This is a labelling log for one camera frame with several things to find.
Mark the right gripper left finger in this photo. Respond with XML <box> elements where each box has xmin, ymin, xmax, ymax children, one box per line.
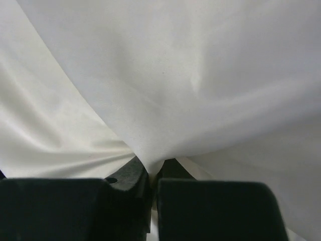
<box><xmin>1</xmin><ymin>157</ymin><xmax>151</xmax><ymax>240</ymax></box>

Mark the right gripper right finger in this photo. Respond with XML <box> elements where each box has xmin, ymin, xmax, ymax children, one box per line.
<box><xmin>156</xmin><ymin>159</ymin><xmax>288</xmax><ymax>241</ymax></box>

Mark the cream satin pillowcase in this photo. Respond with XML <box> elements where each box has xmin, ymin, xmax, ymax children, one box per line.
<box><xmin>1</xmin><ymin>1</ymin><xmax>320</xmax><ymax>240</ymax></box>

